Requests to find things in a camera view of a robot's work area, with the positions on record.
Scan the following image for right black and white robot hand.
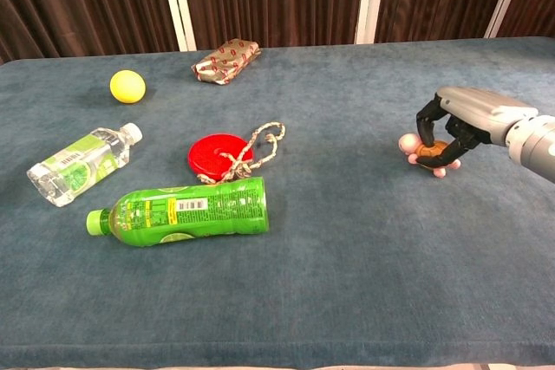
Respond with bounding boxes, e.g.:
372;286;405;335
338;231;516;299
415;86;539;171

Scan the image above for pink and orange turtle toy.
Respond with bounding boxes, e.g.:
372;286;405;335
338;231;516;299
398;132;462;179

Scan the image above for blue table cloth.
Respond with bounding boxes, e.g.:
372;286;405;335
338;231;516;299
0;36;555;369

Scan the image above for gold red-patterned wrapped package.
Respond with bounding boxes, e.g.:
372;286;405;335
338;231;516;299
191;38;262;86

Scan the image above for red round disc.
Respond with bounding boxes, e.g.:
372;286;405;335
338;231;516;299
187;133;256;180

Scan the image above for green tea bottle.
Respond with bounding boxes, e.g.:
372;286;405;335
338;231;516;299
85;176;271;248

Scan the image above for yellow ball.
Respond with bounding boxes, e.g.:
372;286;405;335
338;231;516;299
108;69;147;105

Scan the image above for clear water bottle green label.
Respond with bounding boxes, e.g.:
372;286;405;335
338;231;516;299
26;121;144;208

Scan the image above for beige braided rope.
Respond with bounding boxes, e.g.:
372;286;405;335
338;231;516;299
196;121;287;185

